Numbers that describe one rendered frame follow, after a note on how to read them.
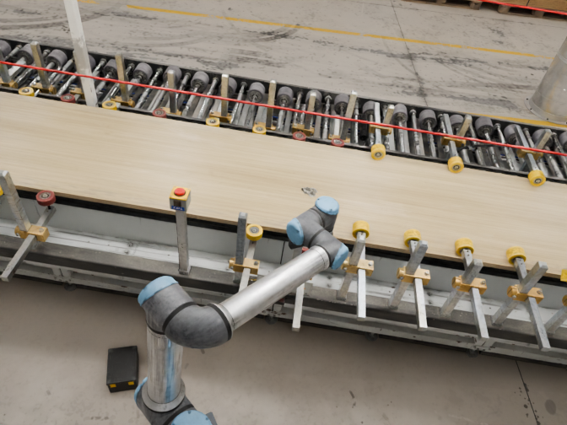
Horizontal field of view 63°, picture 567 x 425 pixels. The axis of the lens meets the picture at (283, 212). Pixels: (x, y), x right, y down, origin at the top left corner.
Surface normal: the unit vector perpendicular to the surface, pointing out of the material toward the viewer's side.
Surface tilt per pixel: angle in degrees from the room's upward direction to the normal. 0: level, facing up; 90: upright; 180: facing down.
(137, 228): 90
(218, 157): 0
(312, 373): 0
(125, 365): 0
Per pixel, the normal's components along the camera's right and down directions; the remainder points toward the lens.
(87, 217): -0.11, 0.70
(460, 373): 0.11, -0.69
